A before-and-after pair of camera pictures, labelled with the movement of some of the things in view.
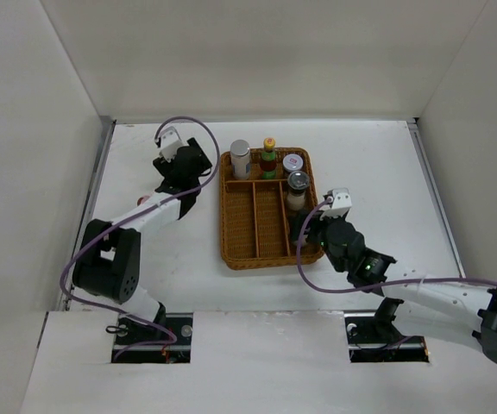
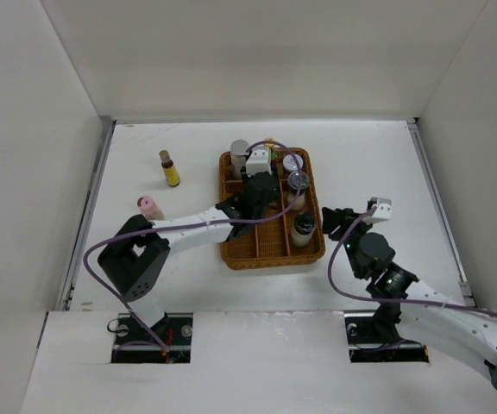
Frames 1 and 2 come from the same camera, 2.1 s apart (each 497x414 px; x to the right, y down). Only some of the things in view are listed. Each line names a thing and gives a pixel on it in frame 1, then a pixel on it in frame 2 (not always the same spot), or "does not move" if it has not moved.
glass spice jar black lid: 298,181 does not move
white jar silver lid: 241,158 does not move
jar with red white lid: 292,162 does not move
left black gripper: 166,167 → 245,177
